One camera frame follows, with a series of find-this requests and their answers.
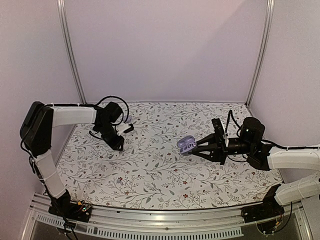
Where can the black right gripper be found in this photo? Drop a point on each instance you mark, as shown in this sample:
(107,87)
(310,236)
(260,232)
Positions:
(219,152)

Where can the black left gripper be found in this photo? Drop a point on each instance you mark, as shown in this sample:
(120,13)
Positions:
(116,145)

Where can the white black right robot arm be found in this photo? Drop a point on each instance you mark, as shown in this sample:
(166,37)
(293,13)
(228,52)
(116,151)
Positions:
(262,155)

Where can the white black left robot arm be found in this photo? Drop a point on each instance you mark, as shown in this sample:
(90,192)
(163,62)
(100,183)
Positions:
(37,140)

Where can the floral patterned table mat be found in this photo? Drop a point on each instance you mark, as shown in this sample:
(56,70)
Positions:
(150,166)

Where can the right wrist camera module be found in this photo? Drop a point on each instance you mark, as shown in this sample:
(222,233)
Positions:
(220,135)

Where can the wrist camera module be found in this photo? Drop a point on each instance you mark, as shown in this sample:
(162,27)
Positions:
(220,135)
(124,128)

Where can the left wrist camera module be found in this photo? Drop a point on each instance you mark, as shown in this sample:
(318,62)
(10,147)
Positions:
(124,128)

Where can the aluminium front rail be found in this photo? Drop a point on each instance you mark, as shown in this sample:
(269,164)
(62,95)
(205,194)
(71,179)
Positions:
(112,223)

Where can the left aluminium frame post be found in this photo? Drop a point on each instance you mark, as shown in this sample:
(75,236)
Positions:
(61,7)

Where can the aluminium frame post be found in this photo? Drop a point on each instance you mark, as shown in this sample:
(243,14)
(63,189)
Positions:
(61,7)
(270,4)

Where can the right aluminium frame post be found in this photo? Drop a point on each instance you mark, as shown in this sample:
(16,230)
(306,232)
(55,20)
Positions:
(270,4)

